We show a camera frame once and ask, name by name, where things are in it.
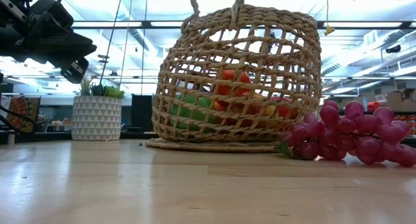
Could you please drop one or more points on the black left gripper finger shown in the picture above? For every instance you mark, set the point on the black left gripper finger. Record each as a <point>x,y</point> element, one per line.
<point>55,11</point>
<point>61,48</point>

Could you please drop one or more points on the green bell pepper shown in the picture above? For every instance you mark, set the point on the green bell pepper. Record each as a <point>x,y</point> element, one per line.
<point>193,113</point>

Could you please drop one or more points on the red round fruit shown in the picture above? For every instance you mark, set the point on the red round fruit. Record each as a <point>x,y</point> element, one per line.
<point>229,75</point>

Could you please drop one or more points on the purple grape bunch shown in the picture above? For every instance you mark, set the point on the purple grape bunch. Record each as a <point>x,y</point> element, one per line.
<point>367,147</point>

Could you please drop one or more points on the green artificial plant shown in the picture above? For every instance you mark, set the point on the green artificial plant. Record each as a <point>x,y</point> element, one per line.
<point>110,91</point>

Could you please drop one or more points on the colourful patterned artwork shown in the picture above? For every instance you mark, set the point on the colourful patterned artwork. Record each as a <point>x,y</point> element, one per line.
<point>22,107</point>

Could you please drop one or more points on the white triangle-patterned plant pot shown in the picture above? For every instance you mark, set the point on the white triangle-patterned plant pot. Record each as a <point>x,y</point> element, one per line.
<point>96,120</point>

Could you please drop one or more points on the black monitor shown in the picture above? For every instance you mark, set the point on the black monitor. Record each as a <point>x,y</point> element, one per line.
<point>141,113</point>

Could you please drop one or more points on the yellow hanging plug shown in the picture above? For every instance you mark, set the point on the yellow hanging plug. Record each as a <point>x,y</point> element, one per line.
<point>329,30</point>

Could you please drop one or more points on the pink object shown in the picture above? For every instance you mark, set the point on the pink object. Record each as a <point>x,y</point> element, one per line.
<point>373,106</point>

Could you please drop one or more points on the black ceiling fixture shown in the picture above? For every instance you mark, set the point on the black ceiling fixture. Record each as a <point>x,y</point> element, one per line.
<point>393,49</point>

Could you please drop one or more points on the cardboard boxes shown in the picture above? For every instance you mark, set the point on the cardboard boxes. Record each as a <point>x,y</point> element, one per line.
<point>401,99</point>

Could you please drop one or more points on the shelf with red items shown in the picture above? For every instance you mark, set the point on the shelf with red items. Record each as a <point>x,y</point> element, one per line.
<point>406,125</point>

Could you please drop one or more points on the black metal table frame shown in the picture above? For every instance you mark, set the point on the black metal table frame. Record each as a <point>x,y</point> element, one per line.
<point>48,137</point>

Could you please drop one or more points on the small grey post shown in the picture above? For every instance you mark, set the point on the small grey post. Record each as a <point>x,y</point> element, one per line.
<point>11,138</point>

